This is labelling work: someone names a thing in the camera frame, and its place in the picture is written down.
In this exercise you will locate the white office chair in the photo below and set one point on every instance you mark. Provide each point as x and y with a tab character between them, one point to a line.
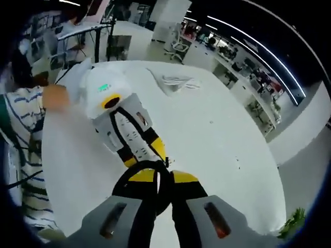
178	46

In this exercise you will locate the monitor with pink frame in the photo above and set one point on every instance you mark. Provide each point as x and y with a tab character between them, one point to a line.
97	9

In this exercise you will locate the green potted plant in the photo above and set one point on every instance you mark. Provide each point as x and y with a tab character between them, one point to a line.
293	223

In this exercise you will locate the person's head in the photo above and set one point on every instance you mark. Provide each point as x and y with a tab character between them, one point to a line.
23	68

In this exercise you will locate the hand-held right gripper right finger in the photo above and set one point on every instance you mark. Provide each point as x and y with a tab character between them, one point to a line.
201	222

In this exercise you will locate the person's left hand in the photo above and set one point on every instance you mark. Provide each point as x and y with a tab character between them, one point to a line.
55	98

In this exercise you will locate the ceiling light strip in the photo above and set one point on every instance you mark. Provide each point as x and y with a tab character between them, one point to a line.
269	68
271	51

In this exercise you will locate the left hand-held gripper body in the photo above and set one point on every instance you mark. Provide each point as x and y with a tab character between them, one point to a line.
106	80

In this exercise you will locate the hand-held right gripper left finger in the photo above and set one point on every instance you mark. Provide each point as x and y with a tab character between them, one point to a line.
124	222

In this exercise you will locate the person in striped shirt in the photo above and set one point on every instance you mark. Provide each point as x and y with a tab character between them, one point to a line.
23	116

